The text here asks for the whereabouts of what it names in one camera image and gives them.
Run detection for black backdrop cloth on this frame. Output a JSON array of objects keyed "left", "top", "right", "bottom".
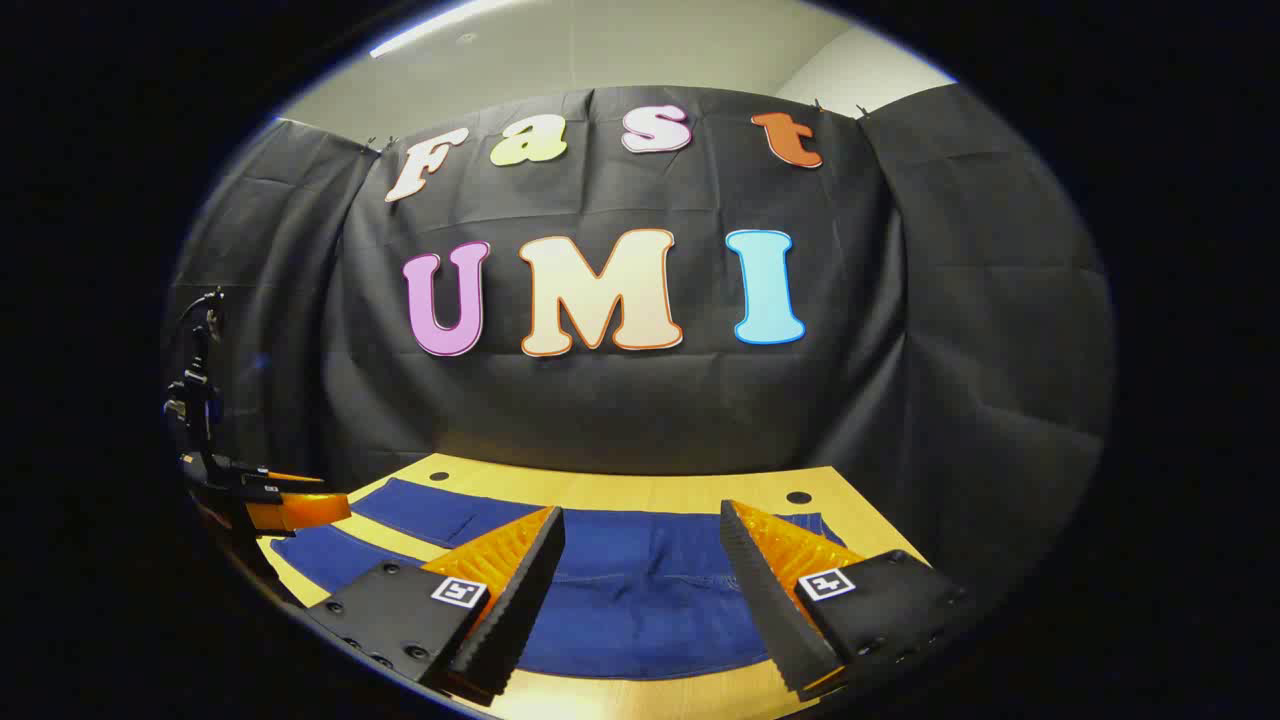
[{"left": 163, "top": 85, "right": 1117, "bottom": 606}]

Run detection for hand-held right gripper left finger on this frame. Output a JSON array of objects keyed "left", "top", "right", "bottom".
[{"left": 305, "top": 505, "right": 567, "bottom": 707}]

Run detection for blue denim jeans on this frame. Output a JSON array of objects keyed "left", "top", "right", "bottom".
[{"left": 270, "top": 477, "right": 851, "bottom": 682}]

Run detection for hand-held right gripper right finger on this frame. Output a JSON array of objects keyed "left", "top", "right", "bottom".
[{"left": 719, "top": 498, "right": 978, "bottom": 701}]

